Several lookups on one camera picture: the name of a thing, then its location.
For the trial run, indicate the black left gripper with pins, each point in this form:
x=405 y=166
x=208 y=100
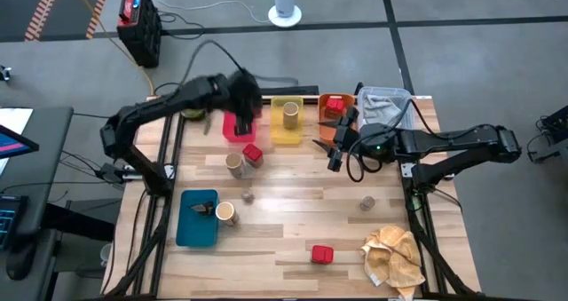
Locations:
x=245 y=94

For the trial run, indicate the black red power station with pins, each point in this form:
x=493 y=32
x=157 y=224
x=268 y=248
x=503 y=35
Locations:
x=139 y=30

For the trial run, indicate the yellow checked cloth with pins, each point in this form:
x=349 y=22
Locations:
x=392 y=259

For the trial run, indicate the grey cloth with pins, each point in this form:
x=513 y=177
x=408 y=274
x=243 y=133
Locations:
x=381 y=108

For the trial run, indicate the orange plastic bin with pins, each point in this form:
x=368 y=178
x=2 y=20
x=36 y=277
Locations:
x=323 y=114

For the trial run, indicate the black equipment stand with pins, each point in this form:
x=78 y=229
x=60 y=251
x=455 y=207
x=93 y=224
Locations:
x=554 y=128

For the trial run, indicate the small glass spice jar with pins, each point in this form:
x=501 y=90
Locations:
x=367 y=203
x=247 y=196

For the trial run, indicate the computer monitor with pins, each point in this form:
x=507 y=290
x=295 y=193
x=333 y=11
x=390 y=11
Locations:
x=13 y=143

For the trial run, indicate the yellow plastic bin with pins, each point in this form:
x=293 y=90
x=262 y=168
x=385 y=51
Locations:
x=277 y=134

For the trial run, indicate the pink plastic bin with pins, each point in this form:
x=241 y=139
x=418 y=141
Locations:
x=228 y=133

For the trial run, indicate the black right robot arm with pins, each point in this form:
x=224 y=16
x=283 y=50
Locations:
x=444 y=142

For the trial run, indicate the hazard-striped black floor mat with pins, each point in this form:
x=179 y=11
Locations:
x=73 y=8

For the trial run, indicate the black office desk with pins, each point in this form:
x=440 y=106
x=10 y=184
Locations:
x=49 y=159

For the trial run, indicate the black aluminium table frame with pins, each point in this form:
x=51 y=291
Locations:
x=288 y=90

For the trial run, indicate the white paper sheet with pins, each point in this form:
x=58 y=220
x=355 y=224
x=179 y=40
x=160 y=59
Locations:
x=15 y=116

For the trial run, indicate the brown cardboard box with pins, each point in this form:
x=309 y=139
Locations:
x=203 y=208

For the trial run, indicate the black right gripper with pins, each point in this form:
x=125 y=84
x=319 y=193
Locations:
x=347 y=137

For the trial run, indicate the teal plastic bin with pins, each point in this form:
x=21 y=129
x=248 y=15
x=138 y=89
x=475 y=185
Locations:
x=195 y=230

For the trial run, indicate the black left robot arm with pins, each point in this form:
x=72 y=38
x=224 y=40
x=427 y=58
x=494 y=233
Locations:
x=177 y=99

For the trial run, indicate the tan cardboard spice cylinder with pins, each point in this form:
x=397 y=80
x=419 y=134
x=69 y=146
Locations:
x=234 y=163
x=290 y=113
x=226 y=212

